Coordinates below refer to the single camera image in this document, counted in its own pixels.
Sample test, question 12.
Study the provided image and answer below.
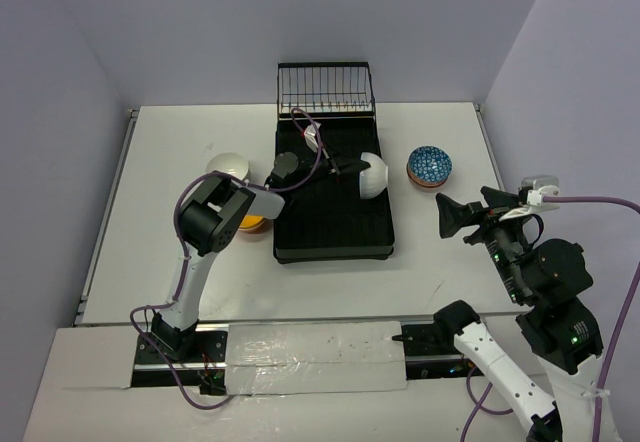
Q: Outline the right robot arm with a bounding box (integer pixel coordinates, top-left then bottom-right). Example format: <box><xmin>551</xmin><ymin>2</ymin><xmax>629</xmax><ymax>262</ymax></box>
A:
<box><xmin>434</xmin><ymin>176</ymin><xmax>620</xmax><ymax>441</ymax></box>

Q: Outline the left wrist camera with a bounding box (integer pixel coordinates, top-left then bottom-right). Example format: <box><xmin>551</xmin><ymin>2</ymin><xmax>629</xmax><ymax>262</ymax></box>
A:
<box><xmin>303</xmin><ymin>123</ymin><xmax>320</xmax><ymax>153</ymax></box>

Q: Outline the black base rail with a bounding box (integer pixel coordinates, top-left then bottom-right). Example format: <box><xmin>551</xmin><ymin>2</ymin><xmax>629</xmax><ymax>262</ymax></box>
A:
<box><xmin>131</xmin><ymin>321</ymin><xmax>472</xmax><ymax>396</ymax></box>

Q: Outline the brown bowl under blue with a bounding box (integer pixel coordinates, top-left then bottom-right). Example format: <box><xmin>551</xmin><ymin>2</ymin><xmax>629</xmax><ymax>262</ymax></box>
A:
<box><xmin>406</xmin><ymin>166</ymin><xmax>447</xmax><ymax>189</ymax></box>

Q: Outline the black dish rack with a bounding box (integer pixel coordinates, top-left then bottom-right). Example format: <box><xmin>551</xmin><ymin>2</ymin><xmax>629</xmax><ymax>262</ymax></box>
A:
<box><xmin>273</xmin><ymin>62</ymin><xmax>395</xmax><ymax>264</ymax></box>

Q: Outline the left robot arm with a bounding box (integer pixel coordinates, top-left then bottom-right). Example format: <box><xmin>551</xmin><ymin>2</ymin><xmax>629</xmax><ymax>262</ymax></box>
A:
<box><xmin>150</xmin><ymin>150</ymin><xmax>388</xmax><ymax>361</ymax></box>

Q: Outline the white taped cover sheet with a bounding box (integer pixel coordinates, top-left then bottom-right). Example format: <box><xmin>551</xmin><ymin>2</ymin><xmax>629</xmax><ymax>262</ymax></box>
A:
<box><xmin>225</xmin><ymin>321</ymin><xmax>407</xmax><ymax>395</ymax></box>

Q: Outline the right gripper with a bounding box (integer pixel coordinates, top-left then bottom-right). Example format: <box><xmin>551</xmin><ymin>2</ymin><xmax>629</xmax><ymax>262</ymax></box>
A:
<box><xmin>433</xmin><ymin>181</ymin><xmax>532</xmax><ymax>299</ymax></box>

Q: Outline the orange bowl under yellow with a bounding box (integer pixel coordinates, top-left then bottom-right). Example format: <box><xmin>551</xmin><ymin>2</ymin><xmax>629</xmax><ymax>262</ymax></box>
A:
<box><xmin>238</xmin><ymin>217</ymin><xmax>271</xmax><ymax>234</ymax></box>

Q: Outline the white bowl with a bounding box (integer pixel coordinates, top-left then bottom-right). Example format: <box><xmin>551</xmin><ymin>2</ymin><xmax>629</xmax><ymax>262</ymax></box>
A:
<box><xmin>206</xmin><ymin>152</ymin><xmax>250</xmax><ymax>178</ymax></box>
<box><xmin>235</xmin><ymin>170</ymin><xmax>251</xmax><ymax>183</ymax></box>
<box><xmin>358</xmin><ymin>152</ymin><xmax>389</xmax><ymax>200</ymax></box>

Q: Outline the blue patterned bowl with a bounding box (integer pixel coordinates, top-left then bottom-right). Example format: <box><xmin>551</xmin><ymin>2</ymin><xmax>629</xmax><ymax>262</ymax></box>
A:
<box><xmin>407</xmin><ymin>146</ymin><xmax>453</xmax><ymax>182</ymax></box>

